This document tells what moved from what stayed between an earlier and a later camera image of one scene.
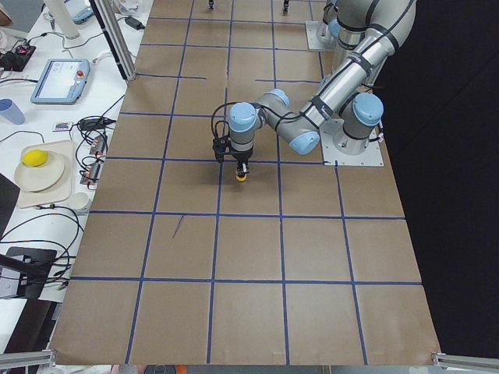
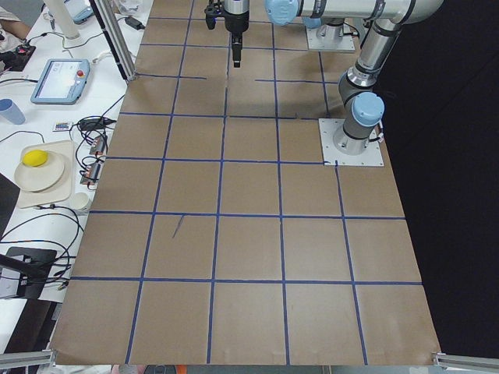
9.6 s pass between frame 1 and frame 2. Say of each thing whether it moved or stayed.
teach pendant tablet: stayed
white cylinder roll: stayed
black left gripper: moved
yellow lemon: stayed
